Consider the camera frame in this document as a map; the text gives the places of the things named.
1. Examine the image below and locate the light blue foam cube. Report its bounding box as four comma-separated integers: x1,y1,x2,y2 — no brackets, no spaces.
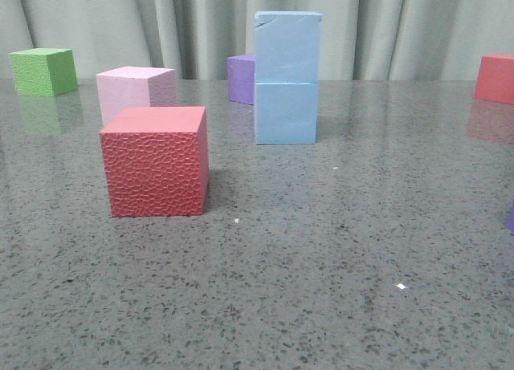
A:
255,83,319,144

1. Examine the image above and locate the light blue chipped cube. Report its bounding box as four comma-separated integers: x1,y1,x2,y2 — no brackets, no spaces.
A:
255,11,322,83

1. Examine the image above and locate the large red textured cube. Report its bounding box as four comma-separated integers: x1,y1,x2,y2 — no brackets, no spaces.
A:
100,106,209,217

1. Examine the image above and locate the purple foam cube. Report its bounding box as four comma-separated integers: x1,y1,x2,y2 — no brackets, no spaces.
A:
226,54,255,105

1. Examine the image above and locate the pink foam cube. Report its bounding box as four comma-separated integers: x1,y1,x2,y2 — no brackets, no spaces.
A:
96,66,177,125

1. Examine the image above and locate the grey-green curtain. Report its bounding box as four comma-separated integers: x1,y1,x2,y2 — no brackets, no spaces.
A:
1,0,513,80

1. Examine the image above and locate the green foam cube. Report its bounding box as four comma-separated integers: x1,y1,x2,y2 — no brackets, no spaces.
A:
9,48,78,96

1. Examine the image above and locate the red cube far right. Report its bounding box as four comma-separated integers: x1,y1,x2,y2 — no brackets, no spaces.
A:
473,52,514,104

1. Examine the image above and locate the purple cube at edge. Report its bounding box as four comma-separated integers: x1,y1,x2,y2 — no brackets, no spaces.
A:
507,204,514,231

